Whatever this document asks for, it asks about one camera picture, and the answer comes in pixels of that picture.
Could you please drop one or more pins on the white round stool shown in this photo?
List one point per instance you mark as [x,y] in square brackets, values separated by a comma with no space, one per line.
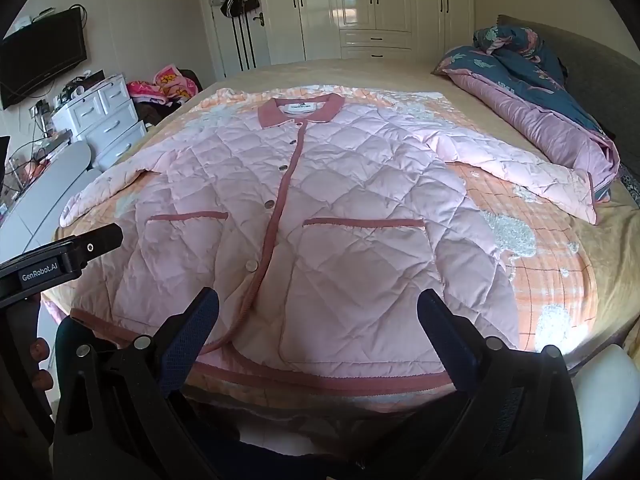
[605,400]

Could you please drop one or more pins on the blue floral pink quilt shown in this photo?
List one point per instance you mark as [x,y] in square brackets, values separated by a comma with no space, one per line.
[525,95]

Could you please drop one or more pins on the white wardrobe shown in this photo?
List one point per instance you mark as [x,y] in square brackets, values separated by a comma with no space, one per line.
[320,10]

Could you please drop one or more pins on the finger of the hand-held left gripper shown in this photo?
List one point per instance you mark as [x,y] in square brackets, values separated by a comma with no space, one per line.
[102,237]

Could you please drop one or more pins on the white drawer cabinet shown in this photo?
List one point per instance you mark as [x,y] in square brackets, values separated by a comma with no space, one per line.
[107,120]

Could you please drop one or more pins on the white oval table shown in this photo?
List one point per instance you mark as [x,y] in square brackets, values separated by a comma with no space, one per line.
[55,185]

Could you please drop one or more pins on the pink cartoon blanket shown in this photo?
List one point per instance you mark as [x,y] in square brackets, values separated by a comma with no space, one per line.
[170,82]

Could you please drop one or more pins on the dark chair with clothes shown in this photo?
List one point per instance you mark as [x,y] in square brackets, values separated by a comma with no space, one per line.
[155,110]

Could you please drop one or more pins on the grey padded headboard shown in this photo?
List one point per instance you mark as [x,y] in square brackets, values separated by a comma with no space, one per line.
[600,70]

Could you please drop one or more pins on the white door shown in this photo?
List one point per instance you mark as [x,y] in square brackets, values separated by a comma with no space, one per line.
[220,45]

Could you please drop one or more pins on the person's left hand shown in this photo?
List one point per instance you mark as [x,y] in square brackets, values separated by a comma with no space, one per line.
[39,352]

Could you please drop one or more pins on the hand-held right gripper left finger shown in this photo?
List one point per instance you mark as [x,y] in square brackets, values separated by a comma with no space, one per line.
[192,340]

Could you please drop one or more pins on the bed with beige sheet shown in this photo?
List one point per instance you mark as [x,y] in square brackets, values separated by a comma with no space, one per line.
[350,72]

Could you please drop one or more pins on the orange plaid blanket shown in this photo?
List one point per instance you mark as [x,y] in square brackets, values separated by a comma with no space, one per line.
[540,260]

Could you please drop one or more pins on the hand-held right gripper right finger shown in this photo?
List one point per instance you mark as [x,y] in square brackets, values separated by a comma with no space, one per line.
[445,340]

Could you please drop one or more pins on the pink quilted jacket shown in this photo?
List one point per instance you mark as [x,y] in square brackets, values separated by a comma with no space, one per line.
[350,185]

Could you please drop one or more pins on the black flat television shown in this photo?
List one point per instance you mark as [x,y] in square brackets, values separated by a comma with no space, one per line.
[45,55]

